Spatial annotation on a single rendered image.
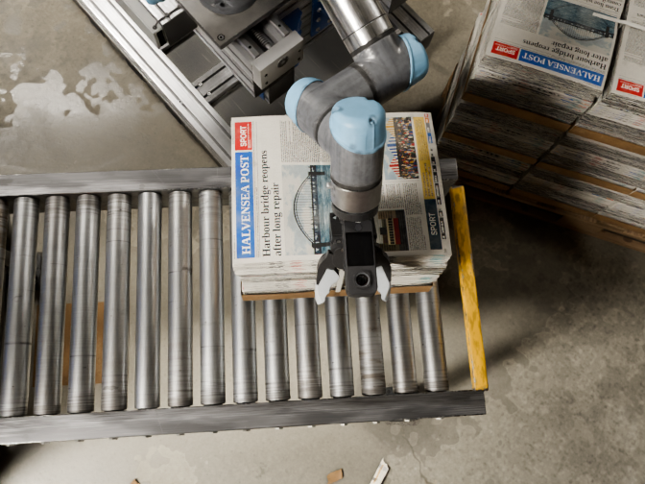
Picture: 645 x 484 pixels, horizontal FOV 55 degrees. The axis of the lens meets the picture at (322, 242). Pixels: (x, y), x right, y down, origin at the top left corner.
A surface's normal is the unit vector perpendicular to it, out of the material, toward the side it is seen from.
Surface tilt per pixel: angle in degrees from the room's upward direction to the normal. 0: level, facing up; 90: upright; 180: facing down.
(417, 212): 6
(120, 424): 0
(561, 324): 0
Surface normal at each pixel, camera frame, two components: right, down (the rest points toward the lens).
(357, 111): 0.00, -0.75
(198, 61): 0.05, -0.25
